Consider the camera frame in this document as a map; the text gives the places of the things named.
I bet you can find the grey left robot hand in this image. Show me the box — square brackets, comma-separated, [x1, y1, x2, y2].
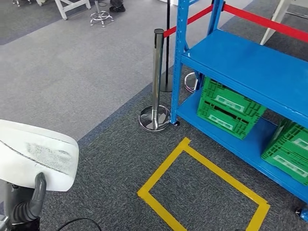
[3, 172, 47, 224]

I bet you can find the white plastic car part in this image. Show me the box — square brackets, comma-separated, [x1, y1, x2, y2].
[0, 119, 79, 192]

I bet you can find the blue metal shelf rack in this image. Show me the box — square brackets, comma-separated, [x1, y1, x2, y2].
[169, 0, 308, 222]

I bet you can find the chrome stool base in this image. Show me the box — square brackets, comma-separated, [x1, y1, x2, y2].
[90, 0, 115, 28]

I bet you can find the black shoe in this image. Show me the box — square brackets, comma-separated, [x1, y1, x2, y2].
[109, 0, 126, 13]

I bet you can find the thin black pole stand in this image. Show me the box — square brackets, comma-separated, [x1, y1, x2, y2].
[160, 0, 174, 93]

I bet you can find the green plastic crate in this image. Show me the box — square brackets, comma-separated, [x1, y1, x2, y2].
[260, 118, 308, 187]
[196, 76, 268, 141]

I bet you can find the short red barrier belt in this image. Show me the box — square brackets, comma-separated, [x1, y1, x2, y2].
[164, 4, 214, 39]

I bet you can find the long red barrier belt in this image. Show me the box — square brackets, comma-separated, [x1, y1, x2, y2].
[223, 3, 308, 44]

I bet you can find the white desk with metal bar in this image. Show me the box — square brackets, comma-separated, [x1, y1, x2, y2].
[260, 0, 308, 46]

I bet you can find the black camera bracket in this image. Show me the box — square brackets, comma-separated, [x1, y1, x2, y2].
[11, 218, 41, 231]

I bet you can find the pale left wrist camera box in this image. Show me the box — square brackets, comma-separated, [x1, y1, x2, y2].
[0, 215, 10, 231]

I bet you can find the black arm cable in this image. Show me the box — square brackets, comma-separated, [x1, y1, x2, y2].
[56, 218, 103, 231]

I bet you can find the white table frame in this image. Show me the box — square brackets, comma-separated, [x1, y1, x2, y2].
[54, 0, 92, 21]

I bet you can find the bright chrome stanchion post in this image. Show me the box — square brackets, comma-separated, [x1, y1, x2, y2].
[139, 28, 172, 133]

